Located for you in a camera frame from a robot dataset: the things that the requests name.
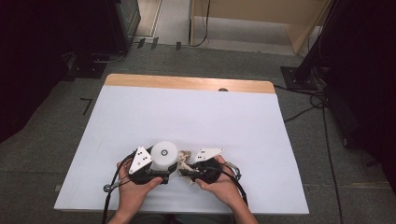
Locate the wooden table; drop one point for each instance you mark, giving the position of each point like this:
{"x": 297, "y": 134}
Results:
{"x": 174, "y": 82}

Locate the person's right hand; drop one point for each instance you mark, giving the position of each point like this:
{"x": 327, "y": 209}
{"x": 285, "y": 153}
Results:
{"x": 224, "y": 189}

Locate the white plastic cylinder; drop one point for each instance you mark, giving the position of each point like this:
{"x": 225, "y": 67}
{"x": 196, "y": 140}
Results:
{"x": 164, "y": 155}

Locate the light wooden cabinet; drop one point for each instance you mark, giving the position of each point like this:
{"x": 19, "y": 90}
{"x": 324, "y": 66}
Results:
{"x": 255, "y": 12}

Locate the white table sheet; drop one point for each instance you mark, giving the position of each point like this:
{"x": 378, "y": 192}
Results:
{"x": 193, "y": 118}

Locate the beige quilted cloth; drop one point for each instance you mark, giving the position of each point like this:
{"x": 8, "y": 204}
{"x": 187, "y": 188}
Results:
{"x": 184, "y": 155}

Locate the dark curtain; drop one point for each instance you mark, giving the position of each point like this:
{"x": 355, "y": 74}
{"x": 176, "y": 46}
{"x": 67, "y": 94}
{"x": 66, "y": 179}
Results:
{"x": 373, "y": 77}
{"x": 31, "y": 62}

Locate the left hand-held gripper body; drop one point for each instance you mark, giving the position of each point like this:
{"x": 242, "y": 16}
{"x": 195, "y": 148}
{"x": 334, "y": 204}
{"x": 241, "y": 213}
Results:
{"x": 140, "y": 161}

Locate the person's left hand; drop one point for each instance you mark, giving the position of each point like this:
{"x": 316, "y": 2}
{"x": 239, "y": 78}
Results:
{"x": 132, "y": 196}

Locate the black stand with base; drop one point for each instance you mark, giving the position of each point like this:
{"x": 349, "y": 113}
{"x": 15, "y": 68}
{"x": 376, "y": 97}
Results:
{"x": 303, "y": 74}

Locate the black tape strip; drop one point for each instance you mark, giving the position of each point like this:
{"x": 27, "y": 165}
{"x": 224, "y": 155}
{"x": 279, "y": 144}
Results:
{"x": 178, "y": 45}
{"x": 141, "y": 43}
{"x": 154, "y": 43}

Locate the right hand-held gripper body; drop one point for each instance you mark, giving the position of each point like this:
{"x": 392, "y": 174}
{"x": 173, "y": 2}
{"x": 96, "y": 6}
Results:
{"x": 207, "y": 171}

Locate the black flat stand base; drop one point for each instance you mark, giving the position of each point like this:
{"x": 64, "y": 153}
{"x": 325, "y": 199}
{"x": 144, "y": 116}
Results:
{"x": 87, "y": 68}

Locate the black equipment cabinet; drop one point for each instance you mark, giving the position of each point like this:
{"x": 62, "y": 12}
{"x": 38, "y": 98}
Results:
{"x": 123, "y": 21}

